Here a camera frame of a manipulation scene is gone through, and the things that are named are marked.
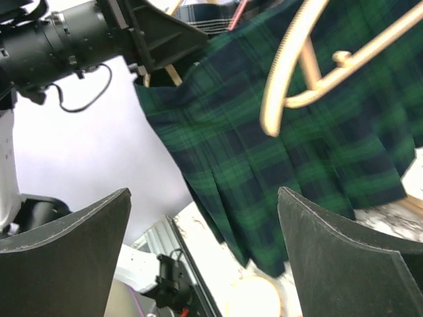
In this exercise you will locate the wooden clothes rack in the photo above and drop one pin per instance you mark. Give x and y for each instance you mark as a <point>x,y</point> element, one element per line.
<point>412,204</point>

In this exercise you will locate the navy beige plaid skirt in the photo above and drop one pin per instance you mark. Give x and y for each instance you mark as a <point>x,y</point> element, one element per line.
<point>211,18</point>

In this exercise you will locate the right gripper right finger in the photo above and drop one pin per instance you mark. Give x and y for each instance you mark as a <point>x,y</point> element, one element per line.
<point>342,268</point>

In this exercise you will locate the wooden hanger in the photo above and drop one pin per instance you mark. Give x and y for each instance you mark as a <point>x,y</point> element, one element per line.
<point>171,71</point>
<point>296,47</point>

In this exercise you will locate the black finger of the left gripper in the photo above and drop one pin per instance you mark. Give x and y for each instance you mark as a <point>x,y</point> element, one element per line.
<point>168,39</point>

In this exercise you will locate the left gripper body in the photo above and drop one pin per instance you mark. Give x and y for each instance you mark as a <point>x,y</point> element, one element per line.
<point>128,38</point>

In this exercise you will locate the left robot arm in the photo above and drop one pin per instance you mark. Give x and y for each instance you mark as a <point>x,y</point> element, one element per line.
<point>40,47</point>

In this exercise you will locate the green plaid skirt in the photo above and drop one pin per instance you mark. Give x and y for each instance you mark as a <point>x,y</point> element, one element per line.
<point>347,151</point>

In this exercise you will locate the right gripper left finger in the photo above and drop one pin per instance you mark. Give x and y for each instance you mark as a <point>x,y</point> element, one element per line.
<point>65,267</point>

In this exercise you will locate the white bowl on table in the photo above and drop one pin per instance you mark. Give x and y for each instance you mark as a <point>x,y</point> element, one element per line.
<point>253,297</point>

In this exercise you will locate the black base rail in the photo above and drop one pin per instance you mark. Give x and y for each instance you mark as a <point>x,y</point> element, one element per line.
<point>181,286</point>

